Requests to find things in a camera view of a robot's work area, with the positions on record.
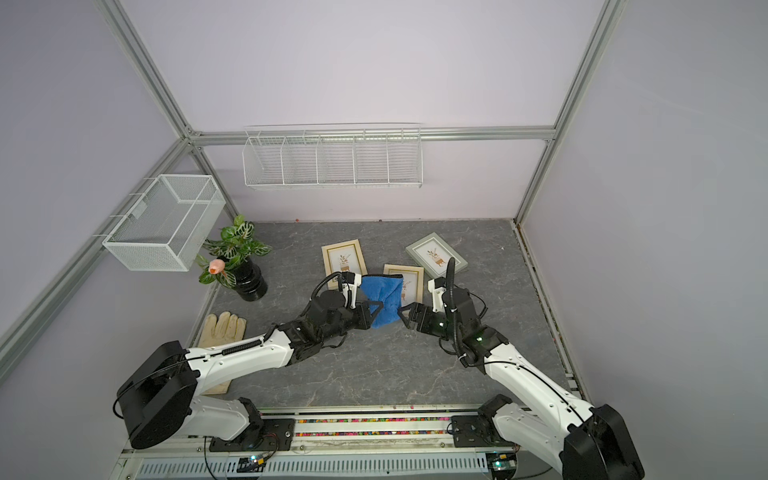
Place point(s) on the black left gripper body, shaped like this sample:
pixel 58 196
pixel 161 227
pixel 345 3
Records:
pixel 350 319

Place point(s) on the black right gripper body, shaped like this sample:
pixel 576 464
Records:
pixel 435 324

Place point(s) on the light wood picture frame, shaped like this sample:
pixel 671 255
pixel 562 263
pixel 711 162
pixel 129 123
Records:
pixel 413 282

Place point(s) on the blue microfibre cloth black trim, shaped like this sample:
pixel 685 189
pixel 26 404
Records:
pixel 387 289

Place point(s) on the green-grey picture frame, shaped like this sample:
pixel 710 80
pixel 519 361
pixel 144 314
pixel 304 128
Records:
pixel 433 254

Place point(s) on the beige picture frame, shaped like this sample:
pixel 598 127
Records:
pixel 345 256

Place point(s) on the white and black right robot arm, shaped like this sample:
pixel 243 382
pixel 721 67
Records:
pixel 577 439

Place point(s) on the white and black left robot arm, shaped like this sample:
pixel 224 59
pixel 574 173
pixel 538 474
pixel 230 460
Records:
pixel 167 395

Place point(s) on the black glossy plant vase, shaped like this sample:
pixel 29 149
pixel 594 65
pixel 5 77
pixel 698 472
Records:
pixel 250 284

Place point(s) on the green artificial plant pink flower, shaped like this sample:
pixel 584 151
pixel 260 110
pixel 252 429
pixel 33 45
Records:
pixel 237 242

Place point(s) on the right electronics board green led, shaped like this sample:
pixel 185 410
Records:
pixel 502 464

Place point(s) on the electronics board green led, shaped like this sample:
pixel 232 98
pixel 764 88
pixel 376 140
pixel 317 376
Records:
pixel 251 464
pixel 502 464

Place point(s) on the left electronics board green led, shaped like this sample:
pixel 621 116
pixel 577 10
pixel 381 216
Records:
pixel 251 464

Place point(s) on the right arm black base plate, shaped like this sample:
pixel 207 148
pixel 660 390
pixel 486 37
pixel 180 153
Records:
pixel 475 431

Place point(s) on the aluminium mounting rail front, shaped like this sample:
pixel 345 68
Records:
pixel 349 430

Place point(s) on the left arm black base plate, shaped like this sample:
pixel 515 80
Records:
pixel 271 435

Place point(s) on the white vented cable duct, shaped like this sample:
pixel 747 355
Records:
pixel 317 466

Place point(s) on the long white wire shelf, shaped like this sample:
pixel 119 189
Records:
pixel 363 155

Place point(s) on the white wire basket left wall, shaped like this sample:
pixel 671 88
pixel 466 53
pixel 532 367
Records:
pixel 164 230

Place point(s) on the aluminium cage frame profiles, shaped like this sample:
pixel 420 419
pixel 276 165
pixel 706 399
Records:
pixel 37 318

